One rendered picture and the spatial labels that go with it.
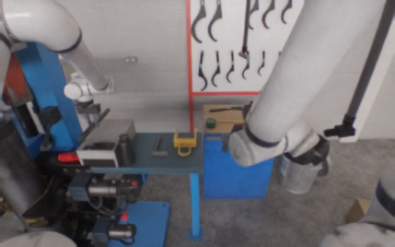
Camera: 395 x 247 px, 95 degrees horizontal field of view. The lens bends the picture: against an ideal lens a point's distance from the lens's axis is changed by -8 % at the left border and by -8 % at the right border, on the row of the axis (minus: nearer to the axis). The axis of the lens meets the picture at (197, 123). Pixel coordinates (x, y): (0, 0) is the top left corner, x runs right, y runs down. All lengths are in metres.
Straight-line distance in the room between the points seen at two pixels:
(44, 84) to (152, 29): 1.65
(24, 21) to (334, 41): 0.63
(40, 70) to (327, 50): 1.43
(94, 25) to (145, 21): 0.67
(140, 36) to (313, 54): 2.62
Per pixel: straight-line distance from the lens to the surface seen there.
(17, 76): 1.33
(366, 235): 0.40
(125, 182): 1.28
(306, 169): 2.45
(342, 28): 0.31
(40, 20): 0.64
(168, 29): 2.75
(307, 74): 0.33
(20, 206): 1.48
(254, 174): 2.22
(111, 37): 2.96
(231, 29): 2.72
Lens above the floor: 1.89
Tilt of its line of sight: 30 degrees down
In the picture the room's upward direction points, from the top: 1 degrees counter-clockwise
